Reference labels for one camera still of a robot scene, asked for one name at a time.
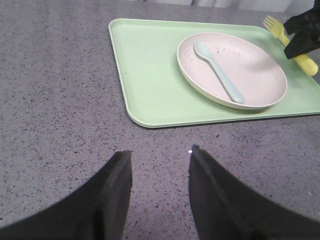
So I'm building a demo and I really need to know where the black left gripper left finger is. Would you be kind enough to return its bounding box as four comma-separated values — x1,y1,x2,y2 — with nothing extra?
0,150,132,240

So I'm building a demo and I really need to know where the light blue plastic spoon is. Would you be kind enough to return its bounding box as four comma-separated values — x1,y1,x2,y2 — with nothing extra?
194,40,244,104

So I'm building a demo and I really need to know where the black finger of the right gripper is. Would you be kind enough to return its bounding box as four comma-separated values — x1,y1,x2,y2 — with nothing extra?
283,0,320,35

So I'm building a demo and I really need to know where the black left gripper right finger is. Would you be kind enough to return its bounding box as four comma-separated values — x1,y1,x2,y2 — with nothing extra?
188,144,320,240

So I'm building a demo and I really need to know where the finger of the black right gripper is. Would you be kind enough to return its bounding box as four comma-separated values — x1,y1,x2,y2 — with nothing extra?
284,31,320,59

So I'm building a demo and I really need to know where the white speckled plate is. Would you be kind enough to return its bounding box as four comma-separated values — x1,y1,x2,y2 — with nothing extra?
177,32,288,110

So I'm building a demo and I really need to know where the light green tray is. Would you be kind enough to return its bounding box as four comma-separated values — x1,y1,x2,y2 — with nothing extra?
109,18,320,128

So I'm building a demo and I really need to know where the yellow plastic fork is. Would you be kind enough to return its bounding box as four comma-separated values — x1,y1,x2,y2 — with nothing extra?
263,15,319,76

